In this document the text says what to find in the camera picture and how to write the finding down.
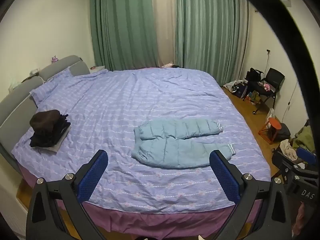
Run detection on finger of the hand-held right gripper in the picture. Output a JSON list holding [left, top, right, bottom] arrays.
[[296, 147, 318, 166], [272, 151, 304, 180]]

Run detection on pink bed skirt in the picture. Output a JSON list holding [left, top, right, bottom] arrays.
[[17, 165, 265, 239]]

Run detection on black chair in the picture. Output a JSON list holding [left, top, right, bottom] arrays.
[[250, 67, 285, 115]]

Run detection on pile of colourful toys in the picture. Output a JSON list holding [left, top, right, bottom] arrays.
[[246, 90, 263, 106]]

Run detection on grey folded garment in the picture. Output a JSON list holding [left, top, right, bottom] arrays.
[[37, 126, 72, 153]]

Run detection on olive green cloth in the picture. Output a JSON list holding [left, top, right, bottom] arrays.
[[291, 125, 315, 153]]

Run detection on grey padded headboard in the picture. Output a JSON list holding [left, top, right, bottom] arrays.
[[0, 55, 90, 170]]

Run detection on white and pink cloth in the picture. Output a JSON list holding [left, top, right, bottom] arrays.
[[279, 140, 307, 169]]

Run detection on person's right hand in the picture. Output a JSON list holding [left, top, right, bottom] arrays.
[[293, 201, 309, 234]]

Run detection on black backpack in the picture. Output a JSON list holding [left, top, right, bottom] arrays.
[[275, 124, 291, 142]]

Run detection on bed with purple duvet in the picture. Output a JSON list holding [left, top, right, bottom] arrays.
[[11, 67, 272, 214]]

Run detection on white shopping bag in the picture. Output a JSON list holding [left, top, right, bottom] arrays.
[[222, 79, 244, 93]]

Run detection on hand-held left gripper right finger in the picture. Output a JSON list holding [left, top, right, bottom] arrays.
[[209, 149, 292, 240]]

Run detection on black folded clothes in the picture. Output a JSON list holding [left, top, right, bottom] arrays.
[[29, 114, 72, 148]]

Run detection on white nightstand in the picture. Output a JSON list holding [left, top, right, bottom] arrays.
[[89, 65, 107, 74]]

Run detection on black cable loop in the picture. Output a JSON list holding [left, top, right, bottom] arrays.
[[226, 0, 314, 130]]

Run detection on dark blue bag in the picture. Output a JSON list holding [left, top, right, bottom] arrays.
[[236, 84, 249, 99]]

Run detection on green curtain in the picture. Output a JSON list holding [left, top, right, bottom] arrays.
[[175, 0, 250, 85], [89, 0, 160, 72]]

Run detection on brown folded garment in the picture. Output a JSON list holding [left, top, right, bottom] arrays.
[[29, 109, 62, 133]]

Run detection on pale green packet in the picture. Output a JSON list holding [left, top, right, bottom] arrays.
[[7, 79, 22, 90]]

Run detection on white plastic bag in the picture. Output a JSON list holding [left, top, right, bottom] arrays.
[[265, 107, 276, 123]]

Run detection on black bag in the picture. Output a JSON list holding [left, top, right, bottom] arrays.
[[246, 68, 264, 83]]

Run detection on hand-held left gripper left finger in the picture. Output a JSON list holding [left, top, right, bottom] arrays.
[[26, 149, 109, 240]]

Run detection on orange stool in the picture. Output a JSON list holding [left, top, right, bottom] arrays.
[[258, 118, 282, 145]]

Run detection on lavender striped pillow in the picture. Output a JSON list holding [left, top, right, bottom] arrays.
[[29, 69, 108, 105]]

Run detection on light blue padded pants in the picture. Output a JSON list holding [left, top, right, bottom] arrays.
[[131, 119, 237, 168]]

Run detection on beige curtain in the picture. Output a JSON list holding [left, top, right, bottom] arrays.
[[150, 0, 177, 67]]

